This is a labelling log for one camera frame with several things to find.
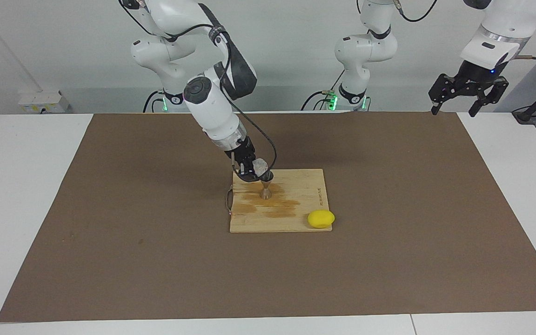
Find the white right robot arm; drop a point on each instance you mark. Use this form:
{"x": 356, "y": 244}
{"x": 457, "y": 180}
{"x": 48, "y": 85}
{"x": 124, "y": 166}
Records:
{"x": 212, "y": 107}

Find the large brown table mat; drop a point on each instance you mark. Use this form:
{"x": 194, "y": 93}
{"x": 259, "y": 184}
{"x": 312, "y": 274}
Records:
{"x": 268, "y": 279}

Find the yellow lemon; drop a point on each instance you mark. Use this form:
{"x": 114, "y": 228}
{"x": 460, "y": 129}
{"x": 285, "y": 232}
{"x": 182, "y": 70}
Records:
{"x": 321, "y": 219}

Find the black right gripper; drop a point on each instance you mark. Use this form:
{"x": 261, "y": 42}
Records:
{"x": 241, "y": 151}

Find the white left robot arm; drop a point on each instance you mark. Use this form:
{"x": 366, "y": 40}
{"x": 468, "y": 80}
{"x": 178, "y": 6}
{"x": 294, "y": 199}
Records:
{"x": 365, "y": 49}

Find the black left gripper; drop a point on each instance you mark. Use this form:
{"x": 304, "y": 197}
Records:
{"x": 477, "y": 74}

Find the small clear glass cup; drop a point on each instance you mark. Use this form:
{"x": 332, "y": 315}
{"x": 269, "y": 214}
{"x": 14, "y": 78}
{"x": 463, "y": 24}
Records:
{"x": 260, "y": 166}

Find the white wall socket box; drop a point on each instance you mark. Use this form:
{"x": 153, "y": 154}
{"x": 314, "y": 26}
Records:
{"x": 40, "y": 100}

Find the steel double jigger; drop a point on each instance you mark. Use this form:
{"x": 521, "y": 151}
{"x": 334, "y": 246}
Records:
{"x": 266, "y": 193}

